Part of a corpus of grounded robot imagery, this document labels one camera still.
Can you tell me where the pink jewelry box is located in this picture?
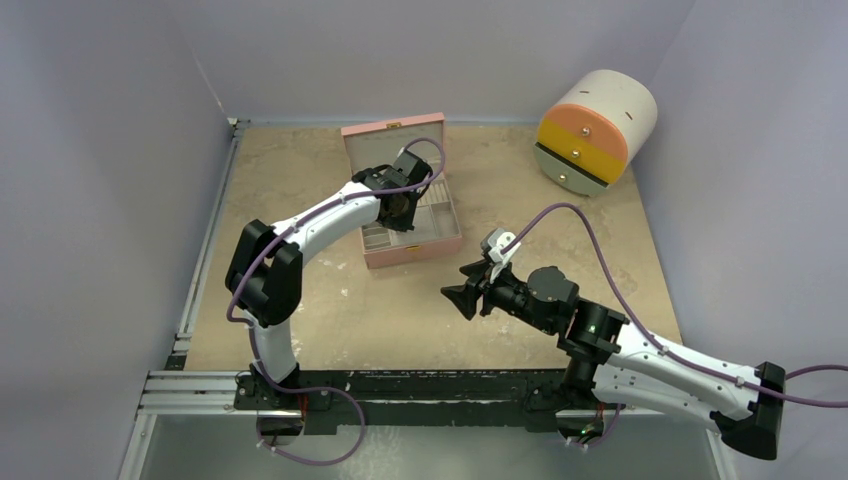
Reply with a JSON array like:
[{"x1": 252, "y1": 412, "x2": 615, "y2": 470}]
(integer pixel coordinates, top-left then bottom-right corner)
[{"x1": 340, "y1": 112, "x2": 462, "y2": 269}]

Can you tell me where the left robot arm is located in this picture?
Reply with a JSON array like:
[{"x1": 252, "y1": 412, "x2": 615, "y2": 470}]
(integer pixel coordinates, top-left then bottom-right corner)
[{"x1": 225, "y1": 147, "x2": 444, "y2": 409}]

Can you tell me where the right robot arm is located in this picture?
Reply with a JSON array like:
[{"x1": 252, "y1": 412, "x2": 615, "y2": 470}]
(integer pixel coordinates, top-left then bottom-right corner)
[{"x1": 440, "y1": 260, "x2": 786, "y2": 460}]

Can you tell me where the round drawer organizer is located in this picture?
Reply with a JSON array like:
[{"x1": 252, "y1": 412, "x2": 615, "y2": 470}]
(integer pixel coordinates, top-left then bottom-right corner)
[{"x1": 533, "y1": 69, "x2": 658, "y2": 197}]

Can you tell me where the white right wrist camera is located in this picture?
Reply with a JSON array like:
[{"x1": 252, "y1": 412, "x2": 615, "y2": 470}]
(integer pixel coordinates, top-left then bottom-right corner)
[{"x1": 481, "y1": 228, "x2": 521, "y2": 283}]

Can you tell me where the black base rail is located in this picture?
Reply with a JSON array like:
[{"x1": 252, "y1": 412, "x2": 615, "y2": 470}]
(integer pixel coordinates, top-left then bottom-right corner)
[{"x1": 234, "y1": 369, "x2": 616, "y2": 441}]

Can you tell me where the aluminium frame rail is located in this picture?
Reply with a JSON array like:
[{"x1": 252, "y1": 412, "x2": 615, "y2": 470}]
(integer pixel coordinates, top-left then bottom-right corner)
[{"x1": 118, "y1": 118, "x2": 252, "y2": 479}]

